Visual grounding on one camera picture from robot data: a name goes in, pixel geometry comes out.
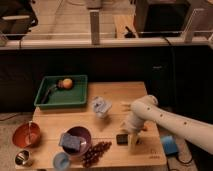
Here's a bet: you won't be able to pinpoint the black eraser block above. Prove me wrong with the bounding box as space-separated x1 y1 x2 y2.
116 134 128 145

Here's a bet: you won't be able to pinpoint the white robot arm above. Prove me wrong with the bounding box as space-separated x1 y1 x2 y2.
122 95 213 155

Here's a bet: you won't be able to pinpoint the green bean pods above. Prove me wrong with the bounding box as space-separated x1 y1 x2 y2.
121 102 131 111

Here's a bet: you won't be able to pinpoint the red grapes bunch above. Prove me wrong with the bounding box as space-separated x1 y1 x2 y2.
82 141 112 168

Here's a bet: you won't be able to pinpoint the white yogurt cup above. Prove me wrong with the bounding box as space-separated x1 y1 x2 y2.
91 96 112 119

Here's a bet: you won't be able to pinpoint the purple bowl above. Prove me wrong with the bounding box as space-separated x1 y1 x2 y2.
63 126 91 157

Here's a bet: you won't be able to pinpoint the blue sponge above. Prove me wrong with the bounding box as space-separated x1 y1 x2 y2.
59 133 80 151

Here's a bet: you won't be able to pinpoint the light blue cup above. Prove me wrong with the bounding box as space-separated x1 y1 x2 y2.
53 152 70 171

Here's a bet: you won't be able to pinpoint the orange fruit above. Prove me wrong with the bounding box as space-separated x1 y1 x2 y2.
62 78 73 89

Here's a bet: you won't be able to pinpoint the green plastic tray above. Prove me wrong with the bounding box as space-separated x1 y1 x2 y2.
34 75 88 110

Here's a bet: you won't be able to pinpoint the red bowl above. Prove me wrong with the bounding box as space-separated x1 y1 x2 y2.
12 122 41 148

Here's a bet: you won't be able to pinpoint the small metal cup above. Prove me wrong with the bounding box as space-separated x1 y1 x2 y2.
15 150 33 167

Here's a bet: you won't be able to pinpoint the black handled brush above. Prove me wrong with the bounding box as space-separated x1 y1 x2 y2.
41 80 63 104

